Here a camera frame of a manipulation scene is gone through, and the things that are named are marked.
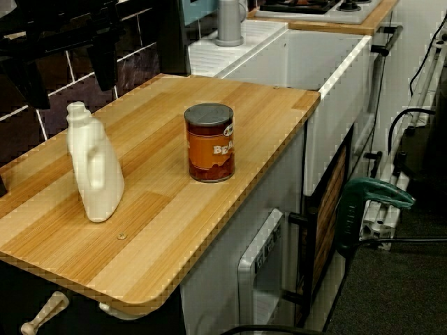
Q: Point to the dark upright panel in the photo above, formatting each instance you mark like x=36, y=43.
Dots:
x=173, y=42

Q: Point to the dark tiled backsplash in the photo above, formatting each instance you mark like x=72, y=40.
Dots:
x=139, y=59

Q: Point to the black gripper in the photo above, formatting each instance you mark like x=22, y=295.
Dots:
x=63, y=35

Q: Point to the grey dispenser panel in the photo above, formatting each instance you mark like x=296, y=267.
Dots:
x=260, y=265

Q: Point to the black floor box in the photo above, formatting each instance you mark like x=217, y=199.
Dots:
x=429, y=153

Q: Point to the orange beans can grey lid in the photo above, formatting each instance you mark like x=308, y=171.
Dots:
x=209, y=150

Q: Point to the grey toy stove top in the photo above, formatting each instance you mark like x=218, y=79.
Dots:
x=349, y=14

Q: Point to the aluminium frame rail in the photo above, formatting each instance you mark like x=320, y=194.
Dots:
x=379, y=223

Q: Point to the white toy kitchen cabinet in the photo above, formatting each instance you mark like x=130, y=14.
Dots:
x=331, y=63

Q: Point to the black hutch end panel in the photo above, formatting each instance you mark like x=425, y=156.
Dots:
x=3, y=185

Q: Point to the white plastic bracket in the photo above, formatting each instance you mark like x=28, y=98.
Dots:
x=118, y=312

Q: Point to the white detergent bottle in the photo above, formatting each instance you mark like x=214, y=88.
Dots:
x=97, y=195

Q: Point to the black framed wooden oven door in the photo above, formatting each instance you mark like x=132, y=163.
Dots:
x=330, y=216

